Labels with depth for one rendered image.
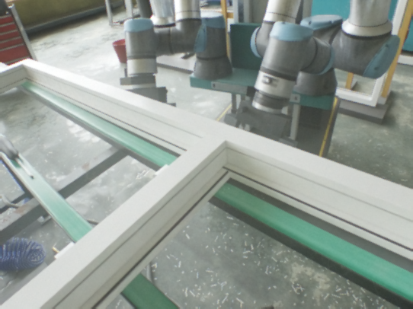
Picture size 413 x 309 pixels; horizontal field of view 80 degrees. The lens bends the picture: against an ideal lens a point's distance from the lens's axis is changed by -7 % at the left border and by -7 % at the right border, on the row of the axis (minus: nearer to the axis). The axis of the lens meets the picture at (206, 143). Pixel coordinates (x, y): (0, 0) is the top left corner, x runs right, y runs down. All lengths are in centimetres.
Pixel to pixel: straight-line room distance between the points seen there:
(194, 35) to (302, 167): 61
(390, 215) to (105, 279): 41
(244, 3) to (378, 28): 59
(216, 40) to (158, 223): 92
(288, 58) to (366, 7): 38
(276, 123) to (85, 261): 48
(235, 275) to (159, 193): 99
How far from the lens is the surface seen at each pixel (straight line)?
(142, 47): 83
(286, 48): 62
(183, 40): 92
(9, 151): 78
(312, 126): 162
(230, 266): 138
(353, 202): 45
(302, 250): 46
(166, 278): 139
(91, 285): 41
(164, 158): 58
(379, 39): 96
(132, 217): 40
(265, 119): 66
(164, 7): 119
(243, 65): 134
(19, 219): 68
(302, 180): 46
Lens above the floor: 123
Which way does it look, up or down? 38 degrees down
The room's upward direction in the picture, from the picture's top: 7 degrees counter-clockwise
